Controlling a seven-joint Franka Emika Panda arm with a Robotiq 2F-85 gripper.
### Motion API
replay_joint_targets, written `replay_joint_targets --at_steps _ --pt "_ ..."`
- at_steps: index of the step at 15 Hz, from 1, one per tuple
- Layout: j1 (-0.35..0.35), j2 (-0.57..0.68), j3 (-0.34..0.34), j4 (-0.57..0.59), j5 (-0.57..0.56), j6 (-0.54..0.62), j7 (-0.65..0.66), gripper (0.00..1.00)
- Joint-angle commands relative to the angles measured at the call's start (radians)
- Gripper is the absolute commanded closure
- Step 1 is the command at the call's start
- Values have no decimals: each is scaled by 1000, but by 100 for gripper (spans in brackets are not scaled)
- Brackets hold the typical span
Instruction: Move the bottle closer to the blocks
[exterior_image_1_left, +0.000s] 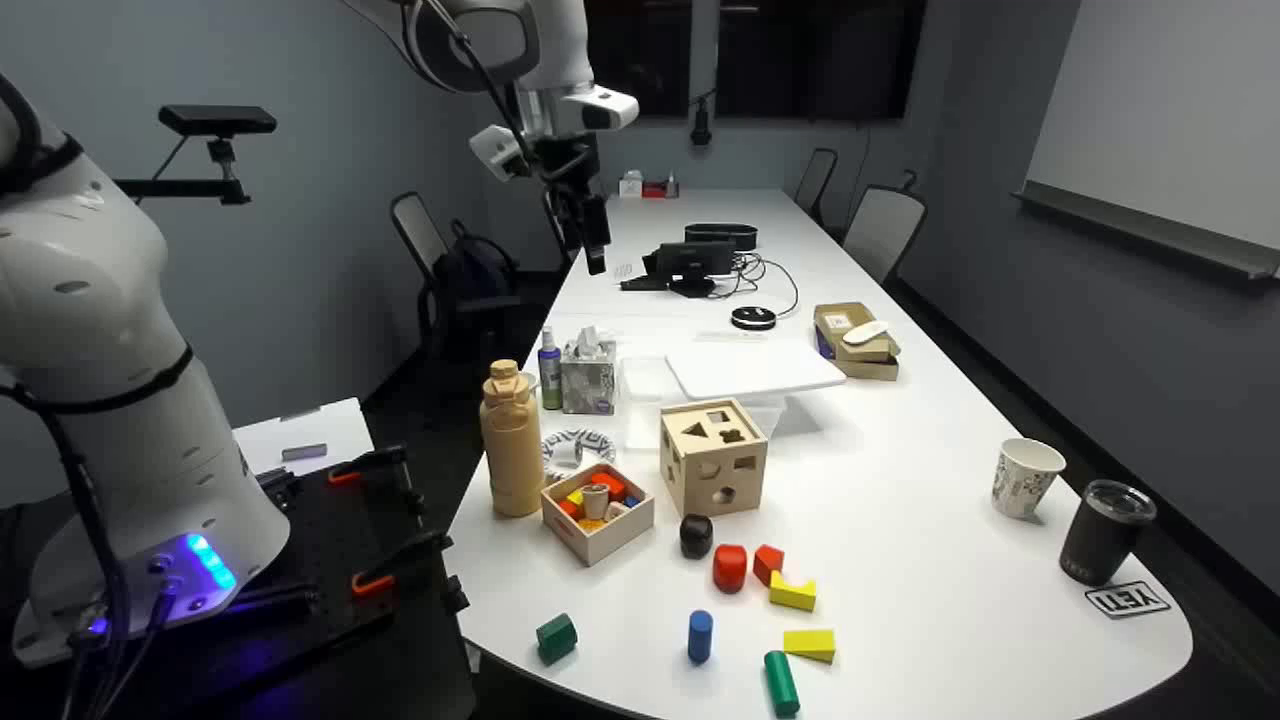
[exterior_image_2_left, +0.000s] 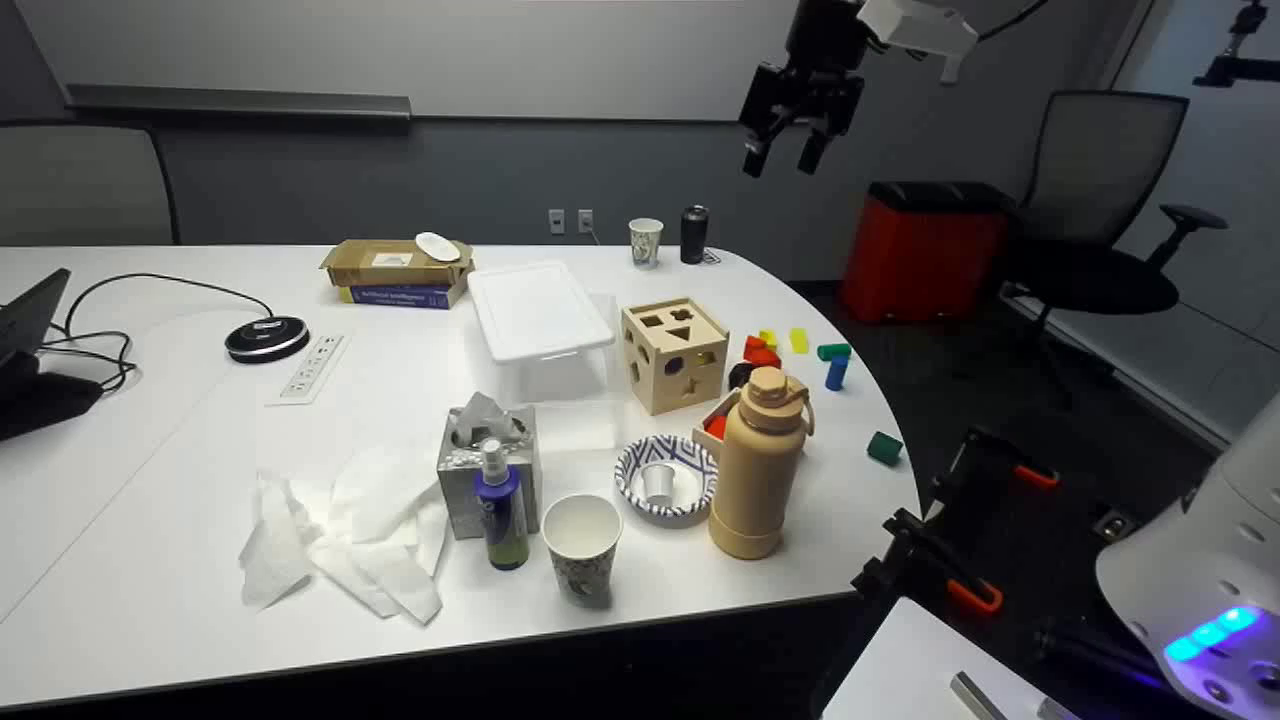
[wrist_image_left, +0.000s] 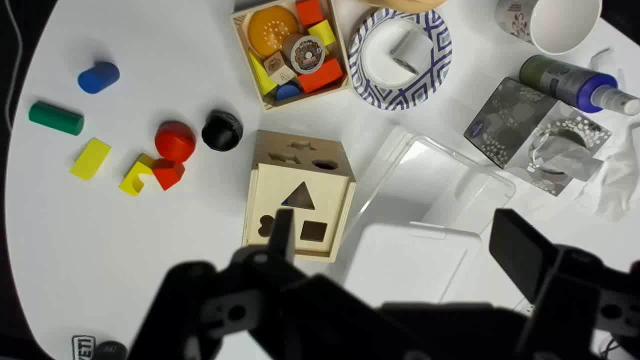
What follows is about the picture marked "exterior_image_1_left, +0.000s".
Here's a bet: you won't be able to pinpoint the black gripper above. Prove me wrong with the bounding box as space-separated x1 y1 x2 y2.
535 137 606 260

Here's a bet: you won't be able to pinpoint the tan bottle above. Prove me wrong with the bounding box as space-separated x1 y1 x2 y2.
479 361 545 521

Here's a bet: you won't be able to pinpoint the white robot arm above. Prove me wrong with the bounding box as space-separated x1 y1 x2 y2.
0 0 635 667

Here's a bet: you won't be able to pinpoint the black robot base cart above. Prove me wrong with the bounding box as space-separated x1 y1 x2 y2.
0 443 479 720

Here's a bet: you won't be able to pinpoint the small spray bottle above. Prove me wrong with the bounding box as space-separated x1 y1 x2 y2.
535 328 565 414

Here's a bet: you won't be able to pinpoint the wooden tray with blocks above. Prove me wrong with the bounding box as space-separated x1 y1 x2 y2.
540 463 653 569

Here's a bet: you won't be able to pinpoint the small red white items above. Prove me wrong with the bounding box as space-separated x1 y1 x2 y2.
621 167 679 201

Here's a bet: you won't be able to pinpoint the black office chair left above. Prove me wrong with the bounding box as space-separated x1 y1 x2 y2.
388 193 530 358

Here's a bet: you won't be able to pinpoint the tissue box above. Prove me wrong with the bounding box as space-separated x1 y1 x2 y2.
558 328 615 415

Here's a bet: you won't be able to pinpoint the dark window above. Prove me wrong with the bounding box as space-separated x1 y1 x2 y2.
583 0 926 126

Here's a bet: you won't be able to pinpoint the black round disc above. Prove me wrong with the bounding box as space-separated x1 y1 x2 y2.
733 304 774 334

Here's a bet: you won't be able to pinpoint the far grey chair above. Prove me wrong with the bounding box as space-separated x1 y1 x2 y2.
793 148 839 215

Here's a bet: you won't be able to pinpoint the round patterned coaster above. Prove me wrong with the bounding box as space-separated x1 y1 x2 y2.
545 429 611 469

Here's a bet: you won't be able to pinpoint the white paper sheet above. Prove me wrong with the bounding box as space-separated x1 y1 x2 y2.
668 337 842 396

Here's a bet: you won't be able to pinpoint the grey office chair right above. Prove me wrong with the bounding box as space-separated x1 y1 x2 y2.
842 183 926 280

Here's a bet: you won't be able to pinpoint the wooden shape sorter cube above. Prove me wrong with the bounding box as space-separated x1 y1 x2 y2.
658 401 767 518

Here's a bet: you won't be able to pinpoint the black cylinder block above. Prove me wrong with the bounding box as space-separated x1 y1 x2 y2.
679 513 712 562

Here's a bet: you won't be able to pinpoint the red cylinder block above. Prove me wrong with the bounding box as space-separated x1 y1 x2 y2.
712 546 747 594

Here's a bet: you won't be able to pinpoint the red cube block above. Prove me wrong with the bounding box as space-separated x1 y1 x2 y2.
752 546 783 588

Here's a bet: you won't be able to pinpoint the green rounded block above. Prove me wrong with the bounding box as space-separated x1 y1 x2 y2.
535 614 576 664

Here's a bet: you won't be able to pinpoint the blue cylinder block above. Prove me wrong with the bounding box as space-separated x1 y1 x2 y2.
683 610 717 664

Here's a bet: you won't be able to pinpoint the yellow L-shaped block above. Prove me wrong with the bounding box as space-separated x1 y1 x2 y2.
767 574 821 614

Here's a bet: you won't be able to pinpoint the yellow flat block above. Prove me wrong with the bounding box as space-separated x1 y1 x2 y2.
783 628 837 664

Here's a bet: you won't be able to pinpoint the green cylinder block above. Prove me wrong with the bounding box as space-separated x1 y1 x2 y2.
762 650 800 720

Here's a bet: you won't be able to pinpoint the white paper cup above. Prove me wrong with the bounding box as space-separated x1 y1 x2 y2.
990 435 1066 521

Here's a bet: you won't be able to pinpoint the whiteboard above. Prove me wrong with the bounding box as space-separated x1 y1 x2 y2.
1022 0 1280 280

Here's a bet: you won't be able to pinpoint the dark tumbler cup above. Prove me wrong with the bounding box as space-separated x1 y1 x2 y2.
1058 481 1156 583

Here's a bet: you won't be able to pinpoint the black label sticker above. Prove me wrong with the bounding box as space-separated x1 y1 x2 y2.
1087 579 1168 622

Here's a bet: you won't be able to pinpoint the black device with cables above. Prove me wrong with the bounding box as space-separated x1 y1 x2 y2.
624 225 755 298

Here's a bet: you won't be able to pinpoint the camera on stand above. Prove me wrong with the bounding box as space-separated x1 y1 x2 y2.
111 102 280 214

